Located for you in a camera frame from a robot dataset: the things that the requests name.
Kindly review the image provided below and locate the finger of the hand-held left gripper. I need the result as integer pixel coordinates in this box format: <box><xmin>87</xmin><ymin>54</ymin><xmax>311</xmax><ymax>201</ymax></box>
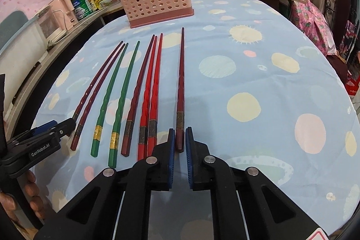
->
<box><xmin>51</xmin><ymin>118</ymin><xmax>77</xmax><ymax>143</ymax></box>
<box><xmin>30</xmin><ymin>120</ymin><xmax>59</xmax><ymax>136</ymax></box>

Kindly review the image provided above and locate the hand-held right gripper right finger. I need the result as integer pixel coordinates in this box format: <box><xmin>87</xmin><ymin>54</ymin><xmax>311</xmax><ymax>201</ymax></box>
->
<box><xmin>185</xmin><ymin>128</ymin><xmax>330</xmax><ymax>240</ymax></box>

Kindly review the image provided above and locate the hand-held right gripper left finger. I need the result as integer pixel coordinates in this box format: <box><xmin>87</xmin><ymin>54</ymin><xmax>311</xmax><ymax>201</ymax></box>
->
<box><xmin>34</xmin><ymin>129</ymin><xmax>176</xmax><ymax>240</ymax></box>

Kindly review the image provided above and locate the dark red chopstick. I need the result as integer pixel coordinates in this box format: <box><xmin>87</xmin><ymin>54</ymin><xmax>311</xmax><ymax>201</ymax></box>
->
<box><xmin>69</xmin><ymin>43</ymin><xmax>127</xmax><ymax>152</ymax></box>
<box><xmin>72</xmin><ymin>41</ymin><xmax>124</xmax><ymax>121</ymax></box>
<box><xmin>120</xmin><ymin>34</ymin><xmax>156</xmax><ymax>157</ymax></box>
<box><xmin>175</xmin><ymin>27</ymin><xmax>186</xmax><ymax>153</ymax></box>

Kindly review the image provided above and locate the green chopstick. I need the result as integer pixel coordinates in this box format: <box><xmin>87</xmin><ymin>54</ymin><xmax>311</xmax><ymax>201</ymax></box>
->
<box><xmin>108</xmin><ymin>40</ymin><xmax>140</xmax><ymax>169</ymax></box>
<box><xmin>90</xmin><ymin>43</ymin><xmax>129</xmax><ymax>157</ymax></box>

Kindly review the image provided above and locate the bright red chopstick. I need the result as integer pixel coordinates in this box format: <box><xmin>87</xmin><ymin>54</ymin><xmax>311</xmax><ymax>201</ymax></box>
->
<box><xmin>145</xmin><ymin>33</ymin><xmax>164</xmax><ymax>159</ymax></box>
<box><xmin>137</xmin><ymin>36</ymin><xmax>158</xmax><ymax>162</ymax></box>

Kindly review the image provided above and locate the person's left hand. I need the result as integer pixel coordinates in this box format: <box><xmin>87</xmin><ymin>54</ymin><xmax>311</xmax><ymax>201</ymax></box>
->
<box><xmin>0</xmin><ymin>170</ymin><xmax>48</xmax><ymax>220</ymax></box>

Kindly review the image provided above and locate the grey blue bin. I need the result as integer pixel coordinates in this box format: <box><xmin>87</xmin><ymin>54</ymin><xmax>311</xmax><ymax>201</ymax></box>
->
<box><xmin>0</xmin><ymin>10</ymin><xmax>30</xmax><ymax>53</ymax></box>

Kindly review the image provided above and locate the pink kettle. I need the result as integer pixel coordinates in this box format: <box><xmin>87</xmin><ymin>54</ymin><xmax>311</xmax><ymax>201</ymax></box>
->
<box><xmin>58</xmin><ymin>0</ymin><xmax>79</xmax><ymax>32</ymax></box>

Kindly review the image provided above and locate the green tin can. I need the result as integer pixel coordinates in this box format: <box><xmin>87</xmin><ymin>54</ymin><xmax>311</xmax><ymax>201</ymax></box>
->
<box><xmin>70</xmin><ymin>0</ymin><xmax>92</xmax><ymax>22</ymax></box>

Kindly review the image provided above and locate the pink pineapple print cloth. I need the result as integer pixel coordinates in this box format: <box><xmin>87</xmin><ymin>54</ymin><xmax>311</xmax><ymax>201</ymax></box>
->
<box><xmin>274</xmin><ymin>0</ymin><xmax>338</xmax><ymax>56</ymax></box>

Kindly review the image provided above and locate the dark metal chair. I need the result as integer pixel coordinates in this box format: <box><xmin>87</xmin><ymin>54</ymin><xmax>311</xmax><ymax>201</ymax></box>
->
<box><xmin>325</xmin><ymin>0</ymin><xmax>360</xmax><ymax>42</ymax></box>

